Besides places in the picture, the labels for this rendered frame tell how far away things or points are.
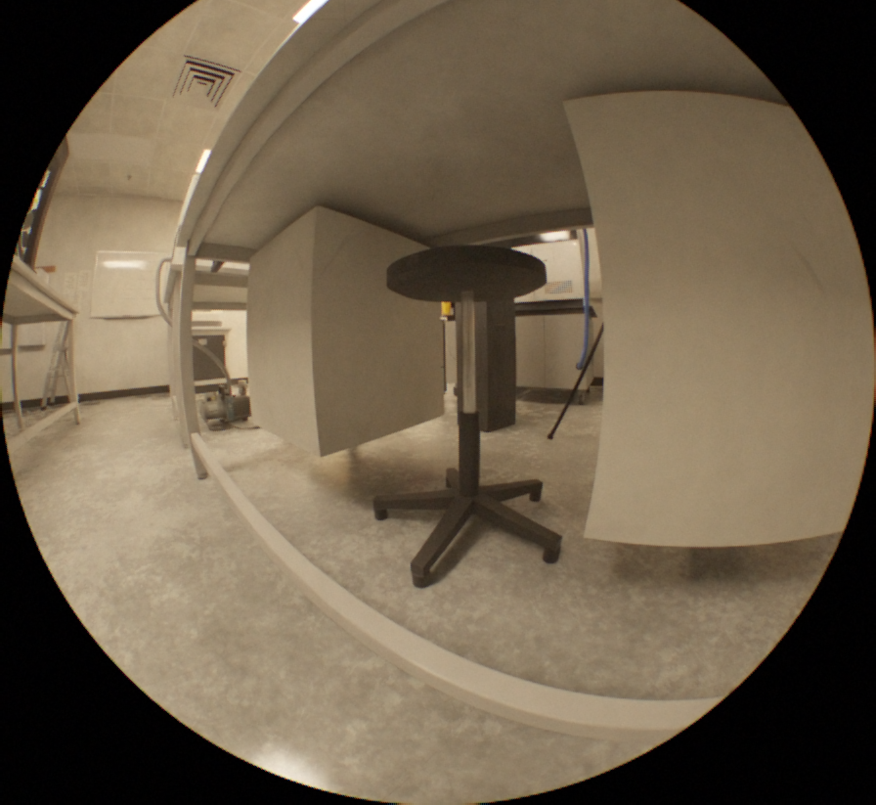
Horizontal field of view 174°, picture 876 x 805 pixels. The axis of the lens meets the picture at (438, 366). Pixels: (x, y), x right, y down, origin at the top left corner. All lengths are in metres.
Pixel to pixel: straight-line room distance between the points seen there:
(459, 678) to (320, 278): 0.74
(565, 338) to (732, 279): 1.90
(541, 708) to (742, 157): 0.60
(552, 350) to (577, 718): 2.15
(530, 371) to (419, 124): 1.97
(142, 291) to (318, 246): 4.11
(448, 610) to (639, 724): 0.39
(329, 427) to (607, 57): 0.92
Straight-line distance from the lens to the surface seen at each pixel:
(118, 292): 4.73
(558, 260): 2.38
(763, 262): 0.42
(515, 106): 0.59
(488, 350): 1.46
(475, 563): 0.65
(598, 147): 0.44
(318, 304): 0.70
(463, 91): 0.55
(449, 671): 0.29
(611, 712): 0.30
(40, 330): 4.90
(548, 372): 2.24
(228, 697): 0.54
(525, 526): 0.64
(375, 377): 0.81
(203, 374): 3.99
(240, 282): 1.71
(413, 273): 0.52
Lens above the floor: 0.44
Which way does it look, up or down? 4 degrees down
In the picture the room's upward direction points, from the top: 1 degrees counter-clockwise
